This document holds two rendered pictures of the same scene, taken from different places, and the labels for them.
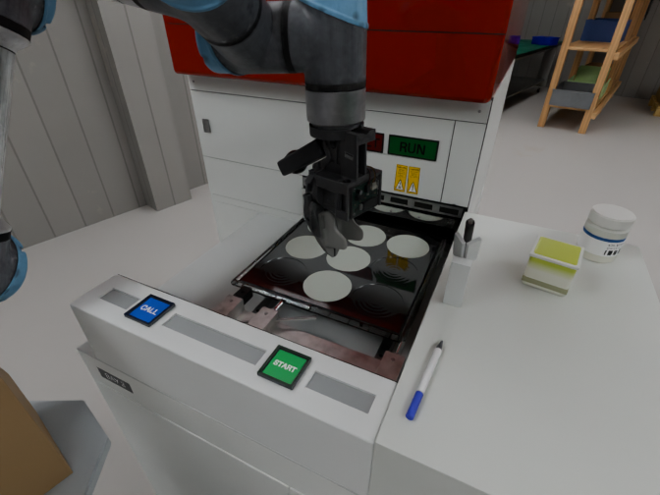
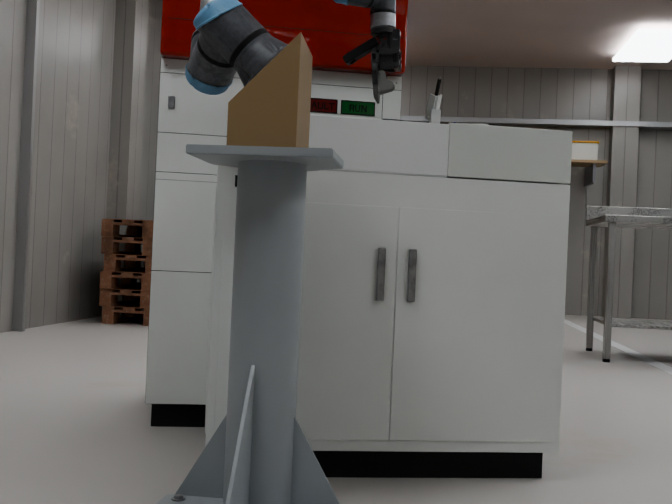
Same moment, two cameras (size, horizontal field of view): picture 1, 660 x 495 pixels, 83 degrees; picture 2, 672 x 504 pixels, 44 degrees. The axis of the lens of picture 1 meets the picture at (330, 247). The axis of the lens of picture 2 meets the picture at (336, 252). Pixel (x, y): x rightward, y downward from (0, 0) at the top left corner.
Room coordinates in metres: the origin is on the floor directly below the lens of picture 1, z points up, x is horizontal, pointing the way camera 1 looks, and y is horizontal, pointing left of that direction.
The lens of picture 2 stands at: (-1.42, 1.44, 0.59)
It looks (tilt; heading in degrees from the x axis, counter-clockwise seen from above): 0 degrees down; 325
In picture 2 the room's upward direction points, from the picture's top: 3 degrees clockwise
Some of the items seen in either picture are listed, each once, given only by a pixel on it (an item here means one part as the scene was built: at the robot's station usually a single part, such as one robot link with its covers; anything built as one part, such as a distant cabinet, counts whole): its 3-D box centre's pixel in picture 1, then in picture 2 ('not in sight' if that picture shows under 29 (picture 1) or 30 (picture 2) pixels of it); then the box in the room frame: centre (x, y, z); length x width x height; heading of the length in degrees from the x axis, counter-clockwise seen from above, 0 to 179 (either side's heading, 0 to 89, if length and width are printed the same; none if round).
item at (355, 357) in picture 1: (297, 353); not in sight; (0.45, 0.06, 0.87); 0.36 x 0.08 x 0.03; 64
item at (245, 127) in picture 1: (317, 161); (281, 126); (0.98, 0.03, 1.02); 0.81 x 0.03 x 0.40; 64
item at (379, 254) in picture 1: (348, 258); not in sight; (0.70, -0.04, 0.90); 0.34 x 0.34 x 0.01; 64
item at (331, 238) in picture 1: (333, 238); (383, 86); (0.48, -0.01, 1.09); 0.06 x 0.03 x 0.09; 45
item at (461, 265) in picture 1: (462, 264); (433, 116); (0.49, -0.21, 1.03); 0.06 x 0.04 x 0.13; 154
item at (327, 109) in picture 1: (337, 106); (383, 23); (0.50, -0.01, 1.28); 0.08 x 0.08 x 0.05
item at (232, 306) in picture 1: (223, 313); not in sight; (0.52, 0.20, 0.89); 0.08 x 0.03 x 0.03; 154
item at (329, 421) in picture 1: (221, 368); (344, 145); (0.40, 0.18, 0.89); 0.55 x 0.09 x 0.14; 64
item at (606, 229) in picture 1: (603, 233); not in sight; (0.62, -0.53, 1.01); 0.07 x 0.07 x 0.10
